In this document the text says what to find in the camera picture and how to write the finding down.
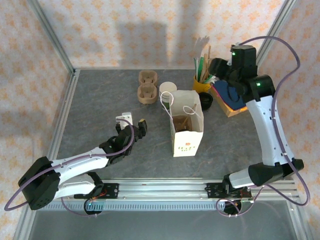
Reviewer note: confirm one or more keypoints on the white paper bag flower print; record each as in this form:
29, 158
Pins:
187, 142

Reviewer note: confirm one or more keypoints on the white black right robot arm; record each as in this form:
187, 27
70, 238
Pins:
267, 130

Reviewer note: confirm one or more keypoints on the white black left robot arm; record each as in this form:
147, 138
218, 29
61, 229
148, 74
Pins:
80, 160

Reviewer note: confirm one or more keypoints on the white green wrapped straw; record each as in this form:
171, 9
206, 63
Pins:
211, 78

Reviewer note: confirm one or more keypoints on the tall wooden stirrer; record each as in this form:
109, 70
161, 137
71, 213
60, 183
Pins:
209, 53

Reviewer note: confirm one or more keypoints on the yellow stirrer holder cup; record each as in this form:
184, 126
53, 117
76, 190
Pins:
200, 86

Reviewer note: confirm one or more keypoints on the colourful paper napkin stack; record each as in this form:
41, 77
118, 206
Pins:
232, 100

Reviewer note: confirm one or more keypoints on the black round lid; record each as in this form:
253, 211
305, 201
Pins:
206, 100

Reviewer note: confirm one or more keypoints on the brown pulp cup carrier stack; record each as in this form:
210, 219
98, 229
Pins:
147, 87

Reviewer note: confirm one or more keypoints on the green white paper cup stack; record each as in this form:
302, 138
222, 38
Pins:
168, 87

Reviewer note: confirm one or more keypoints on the aluminium upright frame post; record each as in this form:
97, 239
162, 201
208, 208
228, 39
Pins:
50, 32
272, 32

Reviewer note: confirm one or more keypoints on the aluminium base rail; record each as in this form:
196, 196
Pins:
162, 190

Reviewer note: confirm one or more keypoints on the aluminium table side rail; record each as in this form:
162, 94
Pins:
63, 107
298, 225

